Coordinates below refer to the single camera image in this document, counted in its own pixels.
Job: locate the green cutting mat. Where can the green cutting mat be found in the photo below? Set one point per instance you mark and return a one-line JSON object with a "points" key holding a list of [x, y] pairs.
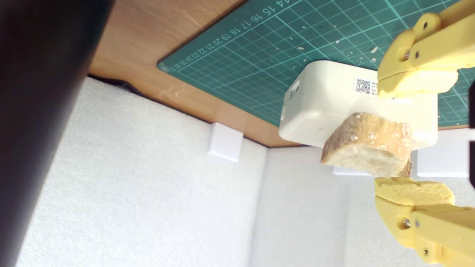
{"points": [[259, 55]]}

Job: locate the black two-slot toaster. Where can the black two-slot toaster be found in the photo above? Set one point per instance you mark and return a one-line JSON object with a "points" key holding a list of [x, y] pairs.
{"points": [[33, 92]]}

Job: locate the white wall clip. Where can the white wall clip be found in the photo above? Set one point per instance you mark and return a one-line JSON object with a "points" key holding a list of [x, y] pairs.
{"points": [[224, 142], [349, 171], [441, 155]]}

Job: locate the white block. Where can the white block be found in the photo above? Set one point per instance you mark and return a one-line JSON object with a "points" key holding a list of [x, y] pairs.
{"points": [[326, 96]]}

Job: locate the brown bread slice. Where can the brown bread slice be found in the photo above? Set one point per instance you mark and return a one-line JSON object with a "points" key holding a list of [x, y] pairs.
{"points": [[367, 137]]}

